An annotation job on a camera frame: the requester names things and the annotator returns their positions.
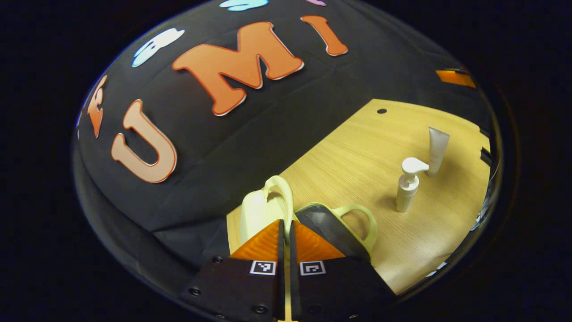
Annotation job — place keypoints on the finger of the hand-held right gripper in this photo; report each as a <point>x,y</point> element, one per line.
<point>456,78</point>

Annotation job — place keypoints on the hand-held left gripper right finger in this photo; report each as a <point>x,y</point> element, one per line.
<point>293,277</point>

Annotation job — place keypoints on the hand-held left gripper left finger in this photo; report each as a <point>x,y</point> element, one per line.
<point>280,268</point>

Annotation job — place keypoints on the cream yellow suitcase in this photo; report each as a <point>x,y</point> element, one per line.
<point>259,210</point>

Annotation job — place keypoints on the white squeeze tube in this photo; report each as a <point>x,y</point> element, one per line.
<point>437,150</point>

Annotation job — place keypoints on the white pump bottle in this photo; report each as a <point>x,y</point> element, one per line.
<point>407,192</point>

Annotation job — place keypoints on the black backdrop cloth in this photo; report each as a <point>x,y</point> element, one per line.
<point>232,143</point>

